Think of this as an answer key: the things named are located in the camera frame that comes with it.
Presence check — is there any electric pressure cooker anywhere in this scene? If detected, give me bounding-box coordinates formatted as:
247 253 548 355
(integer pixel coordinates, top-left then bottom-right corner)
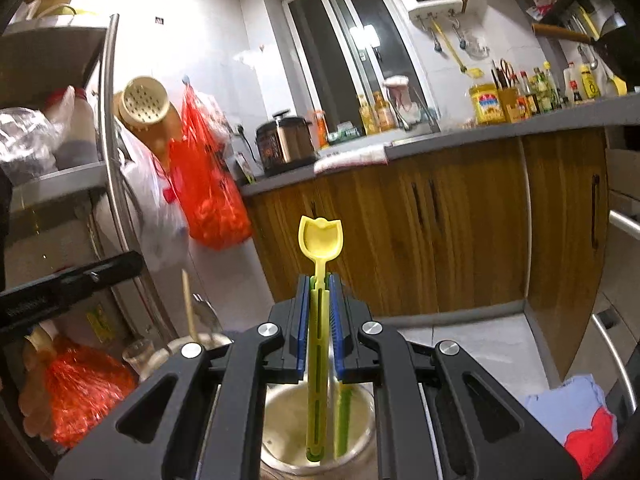
256 110 319 177

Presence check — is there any green-handled plastic spoon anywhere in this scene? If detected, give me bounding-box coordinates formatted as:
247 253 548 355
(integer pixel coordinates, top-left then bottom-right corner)
332 379 354 459

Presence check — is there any white towel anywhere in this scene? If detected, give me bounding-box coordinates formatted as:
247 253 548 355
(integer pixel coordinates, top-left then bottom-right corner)
313 144 390 176

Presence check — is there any window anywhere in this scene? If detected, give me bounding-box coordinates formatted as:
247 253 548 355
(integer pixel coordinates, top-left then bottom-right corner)
281 0 432 123

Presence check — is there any black wok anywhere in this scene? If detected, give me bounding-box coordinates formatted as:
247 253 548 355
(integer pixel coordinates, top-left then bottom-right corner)
531 10 640 95

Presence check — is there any white sauce bottle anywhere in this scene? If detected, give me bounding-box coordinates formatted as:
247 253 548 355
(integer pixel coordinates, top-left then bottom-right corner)
563 62 584 106

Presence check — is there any orange bottle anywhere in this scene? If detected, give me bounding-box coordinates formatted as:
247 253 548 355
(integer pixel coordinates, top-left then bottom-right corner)
312 109 329 149

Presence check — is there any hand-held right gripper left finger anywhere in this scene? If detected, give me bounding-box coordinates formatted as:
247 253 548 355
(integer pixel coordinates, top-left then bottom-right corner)
52 274 312 480

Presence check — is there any cooking oil bottle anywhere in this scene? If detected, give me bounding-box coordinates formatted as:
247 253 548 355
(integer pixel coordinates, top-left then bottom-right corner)
357 92 381 136
374 91 396 132

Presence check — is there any yellow knife block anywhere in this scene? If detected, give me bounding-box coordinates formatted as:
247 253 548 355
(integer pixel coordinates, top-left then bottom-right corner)
491 59 522 124

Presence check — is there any white water heater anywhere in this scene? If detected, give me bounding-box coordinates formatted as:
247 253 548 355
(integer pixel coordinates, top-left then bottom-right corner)
406 0 464 24

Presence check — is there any yellow oil container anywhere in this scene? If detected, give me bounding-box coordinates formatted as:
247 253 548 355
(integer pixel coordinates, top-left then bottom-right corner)
468 84 507 126

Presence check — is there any built-in oven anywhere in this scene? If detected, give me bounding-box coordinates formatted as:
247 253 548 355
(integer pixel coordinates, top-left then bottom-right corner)
589 125 640 411

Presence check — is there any blue cartoon printed cloth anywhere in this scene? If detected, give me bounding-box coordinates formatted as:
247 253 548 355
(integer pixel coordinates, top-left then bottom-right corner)
522 372 622 467

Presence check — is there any red plastic bag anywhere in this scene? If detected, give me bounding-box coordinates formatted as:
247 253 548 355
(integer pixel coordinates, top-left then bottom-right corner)
169 85 254 252

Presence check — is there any green glass bottle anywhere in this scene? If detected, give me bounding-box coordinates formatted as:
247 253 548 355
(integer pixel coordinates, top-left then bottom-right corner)
544 62 564 110
532 67 554 114

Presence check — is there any metal storage rack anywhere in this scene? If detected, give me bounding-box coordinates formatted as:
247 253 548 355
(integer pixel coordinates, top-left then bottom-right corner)
0 12 176 461

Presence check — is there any yellow sauce bottle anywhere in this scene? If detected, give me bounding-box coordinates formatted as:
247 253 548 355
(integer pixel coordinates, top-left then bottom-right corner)
579 65 601 101

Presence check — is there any beige plastic colander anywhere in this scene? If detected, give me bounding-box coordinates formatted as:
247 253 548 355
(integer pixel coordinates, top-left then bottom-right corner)
113 76 172 134

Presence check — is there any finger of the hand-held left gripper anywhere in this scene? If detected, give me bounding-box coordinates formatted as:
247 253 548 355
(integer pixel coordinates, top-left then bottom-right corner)
0 252 145 336

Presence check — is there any cream floral ceramic utensil holder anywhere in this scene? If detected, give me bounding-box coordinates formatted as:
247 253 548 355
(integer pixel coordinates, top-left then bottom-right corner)
167 331 377 477

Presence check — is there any dark sauce bottle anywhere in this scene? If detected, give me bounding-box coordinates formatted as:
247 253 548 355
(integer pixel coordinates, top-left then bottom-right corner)
518 71 539 116

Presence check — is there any red mesh bag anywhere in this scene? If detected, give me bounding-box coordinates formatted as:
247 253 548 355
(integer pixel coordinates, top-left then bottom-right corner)
44 345 139 449

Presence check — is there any white covered pitcher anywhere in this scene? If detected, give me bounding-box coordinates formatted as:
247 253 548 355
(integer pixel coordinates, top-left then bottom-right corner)
382 75 427 132

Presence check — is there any wooden kitchen cabinet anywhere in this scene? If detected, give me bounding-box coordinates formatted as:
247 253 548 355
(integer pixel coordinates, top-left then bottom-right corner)
240 127 609 382

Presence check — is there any white plastic bag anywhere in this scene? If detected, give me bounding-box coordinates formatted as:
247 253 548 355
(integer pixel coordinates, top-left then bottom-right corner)
117 120 192 274

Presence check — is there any yellow plastic spoon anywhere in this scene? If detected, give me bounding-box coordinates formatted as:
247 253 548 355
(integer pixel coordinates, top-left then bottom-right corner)
298 215 344 463

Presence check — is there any clear glass cup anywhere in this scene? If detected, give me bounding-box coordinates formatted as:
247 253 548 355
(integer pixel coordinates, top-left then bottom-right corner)
122 339 157 382

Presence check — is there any wooden chopstick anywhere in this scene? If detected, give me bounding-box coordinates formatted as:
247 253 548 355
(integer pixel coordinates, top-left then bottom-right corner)
181 269 196 339

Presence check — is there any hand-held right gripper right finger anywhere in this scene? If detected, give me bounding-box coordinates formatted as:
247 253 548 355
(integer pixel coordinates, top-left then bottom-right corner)
327 274 583 480

